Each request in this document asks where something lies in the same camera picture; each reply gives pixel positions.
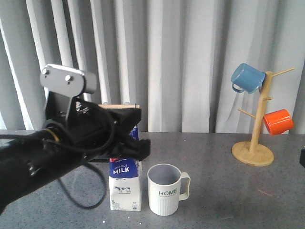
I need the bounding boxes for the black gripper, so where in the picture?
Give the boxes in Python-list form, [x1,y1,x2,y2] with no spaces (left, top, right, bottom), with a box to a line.
[45,92,151,161]

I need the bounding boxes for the blue white milk carton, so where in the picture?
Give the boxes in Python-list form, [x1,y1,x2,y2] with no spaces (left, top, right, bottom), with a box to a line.
[109,126,143,212]

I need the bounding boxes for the white HOME mug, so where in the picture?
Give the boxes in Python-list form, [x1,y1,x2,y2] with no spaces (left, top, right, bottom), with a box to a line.
[147,164,191,216]

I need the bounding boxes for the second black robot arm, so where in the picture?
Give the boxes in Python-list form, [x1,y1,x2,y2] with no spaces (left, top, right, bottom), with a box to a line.
[299,149,305,167]

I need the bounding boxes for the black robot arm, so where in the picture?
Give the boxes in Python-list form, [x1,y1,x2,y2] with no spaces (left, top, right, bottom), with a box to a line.
[0,93,151,210]

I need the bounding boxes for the grey pleated curtain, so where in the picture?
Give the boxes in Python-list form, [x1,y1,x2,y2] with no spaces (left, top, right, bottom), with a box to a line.
[0,0,305,134]

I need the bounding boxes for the wooden mug tree stand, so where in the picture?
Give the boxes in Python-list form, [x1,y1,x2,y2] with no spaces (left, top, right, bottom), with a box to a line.
[232,67,294,167]

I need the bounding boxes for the blue enamel mug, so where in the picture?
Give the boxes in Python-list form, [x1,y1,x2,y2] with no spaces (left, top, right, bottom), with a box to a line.
[231,63,266,94]

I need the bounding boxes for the orange enamel mug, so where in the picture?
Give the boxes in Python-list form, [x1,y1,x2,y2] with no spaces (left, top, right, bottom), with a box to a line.
[263,109,294,135]

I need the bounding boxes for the black wire mug rack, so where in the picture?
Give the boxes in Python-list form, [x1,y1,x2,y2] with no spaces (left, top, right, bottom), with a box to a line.
[91,104,140,163]

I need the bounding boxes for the black cable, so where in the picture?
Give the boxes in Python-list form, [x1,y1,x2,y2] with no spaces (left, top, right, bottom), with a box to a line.
[57,100,120,210]

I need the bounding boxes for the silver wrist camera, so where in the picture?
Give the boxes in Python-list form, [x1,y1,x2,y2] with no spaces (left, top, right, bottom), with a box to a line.
[40,64,97,97]

